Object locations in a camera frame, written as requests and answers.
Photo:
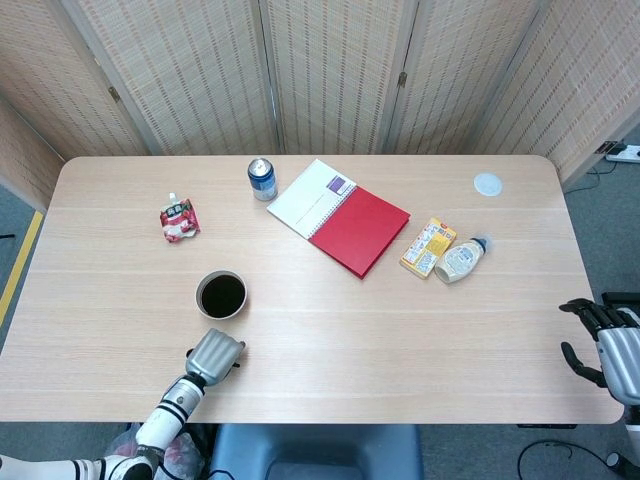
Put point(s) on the yellow floor tape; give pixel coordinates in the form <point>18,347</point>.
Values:
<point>22,260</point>

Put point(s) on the red drink pouch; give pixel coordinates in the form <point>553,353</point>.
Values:
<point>179,220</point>

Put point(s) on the white power strip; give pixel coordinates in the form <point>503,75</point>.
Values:
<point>627,152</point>

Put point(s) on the open red spiral notebook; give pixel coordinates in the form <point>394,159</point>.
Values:
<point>360,230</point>

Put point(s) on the cup of black coffee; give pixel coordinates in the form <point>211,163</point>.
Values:
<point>221,295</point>

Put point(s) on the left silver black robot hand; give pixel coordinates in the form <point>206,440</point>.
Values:
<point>212,355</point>

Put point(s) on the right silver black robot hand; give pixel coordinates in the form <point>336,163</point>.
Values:
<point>622,365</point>

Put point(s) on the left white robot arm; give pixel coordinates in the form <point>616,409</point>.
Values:
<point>170,410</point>

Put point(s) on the black box on floor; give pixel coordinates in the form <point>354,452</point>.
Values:
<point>620,298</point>

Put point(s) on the white mayonnaise squeeze bottle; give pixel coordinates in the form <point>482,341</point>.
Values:
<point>457,260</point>

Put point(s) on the blue soda can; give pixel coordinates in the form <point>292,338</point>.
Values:
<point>262,182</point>

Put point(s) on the blue grey chair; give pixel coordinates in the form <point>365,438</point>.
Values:
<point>315,450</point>

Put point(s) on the bamboo folding screen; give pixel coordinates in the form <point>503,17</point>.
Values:
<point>200,75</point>

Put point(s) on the clear plastic bag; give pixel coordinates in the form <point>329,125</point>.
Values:
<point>184,452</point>

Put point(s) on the yellow snack box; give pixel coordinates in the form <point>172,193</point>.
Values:
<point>425,247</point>

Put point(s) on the round white lid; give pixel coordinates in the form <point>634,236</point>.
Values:
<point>488,184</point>

